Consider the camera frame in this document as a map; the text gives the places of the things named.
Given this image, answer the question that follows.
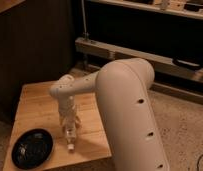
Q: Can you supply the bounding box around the wooden shelf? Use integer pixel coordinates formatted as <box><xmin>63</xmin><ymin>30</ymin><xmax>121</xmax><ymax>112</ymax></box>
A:
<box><xmin>87</xmin><ymin>0</ymin><xmax>203</xmax><ymax>20</ymax></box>

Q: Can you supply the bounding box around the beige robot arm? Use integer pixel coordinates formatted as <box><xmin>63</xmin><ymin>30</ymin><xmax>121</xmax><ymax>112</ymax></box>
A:
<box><xmin>50</xmin><ymin>58</ymin><xmax>170</xmax><ymax>171</ymax></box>

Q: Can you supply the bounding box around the black ceramic bowl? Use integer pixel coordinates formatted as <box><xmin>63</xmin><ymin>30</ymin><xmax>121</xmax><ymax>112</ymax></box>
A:
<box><xmin>11</xmin><ymin>129</ymin><xmax>53</xmax><ymax>170</ymax></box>

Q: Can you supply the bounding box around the metal vertical pole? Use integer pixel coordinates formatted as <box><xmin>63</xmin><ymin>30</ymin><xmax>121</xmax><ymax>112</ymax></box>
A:
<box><xmin>81</xmin><ymin>0</ymin><xmax>89</xmax><ymax>41</ymax></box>

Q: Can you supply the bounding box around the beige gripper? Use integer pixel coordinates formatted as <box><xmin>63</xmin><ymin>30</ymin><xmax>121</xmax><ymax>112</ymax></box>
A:
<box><xmin>58</xmin><ymin>97</ymin><xmax>81</xmax><ymax>132</ymax></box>

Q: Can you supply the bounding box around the black handle object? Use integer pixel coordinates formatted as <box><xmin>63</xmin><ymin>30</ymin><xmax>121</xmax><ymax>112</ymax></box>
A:
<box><xmin>172</xmin><ymin>58</ymin><xmax>203</xmax><ymax>71</ymax></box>

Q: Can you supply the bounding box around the clear plastic bottle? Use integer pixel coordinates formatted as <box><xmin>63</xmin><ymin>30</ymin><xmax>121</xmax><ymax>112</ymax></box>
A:
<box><xmin>65</xmin><ymin>125</ymin><xmax>77</xmax><ymax>151</ymax></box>

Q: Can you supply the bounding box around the wooden table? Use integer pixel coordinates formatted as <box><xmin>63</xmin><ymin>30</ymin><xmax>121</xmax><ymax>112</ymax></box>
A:
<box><xmin>3</xmin><ymin>81</ymin><xmax>111</xmax><ymax>171</ymax></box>

